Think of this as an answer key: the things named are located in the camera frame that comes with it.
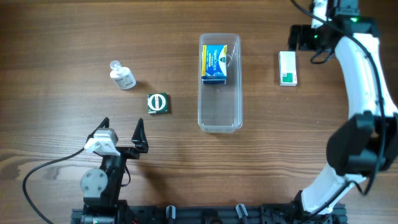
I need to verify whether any green Zam-Buk box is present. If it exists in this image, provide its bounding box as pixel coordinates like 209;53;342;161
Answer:
147;93;169;114

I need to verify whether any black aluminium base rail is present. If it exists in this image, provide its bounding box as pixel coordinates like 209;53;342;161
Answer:
70;204;348;224

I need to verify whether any white calamine lotion bottle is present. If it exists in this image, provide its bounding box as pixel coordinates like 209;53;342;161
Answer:
109;60;136;90

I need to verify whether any white green medicine box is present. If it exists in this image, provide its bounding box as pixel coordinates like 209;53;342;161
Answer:
279;51;297;86

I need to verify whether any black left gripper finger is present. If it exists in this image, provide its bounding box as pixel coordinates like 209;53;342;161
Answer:
86;117;109;142
131;118;149;152

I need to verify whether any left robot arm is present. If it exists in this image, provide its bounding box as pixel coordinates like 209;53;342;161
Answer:
71;118;149;224

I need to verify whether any clear plastic container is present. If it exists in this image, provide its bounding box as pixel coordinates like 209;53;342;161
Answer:
198;33;243;133

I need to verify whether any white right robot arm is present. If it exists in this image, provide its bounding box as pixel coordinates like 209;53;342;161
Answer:
288;1;397;222

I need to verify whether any blue VapoDrops box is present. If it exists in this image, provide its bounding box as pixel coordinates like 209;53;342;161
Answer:
200;45;228;85

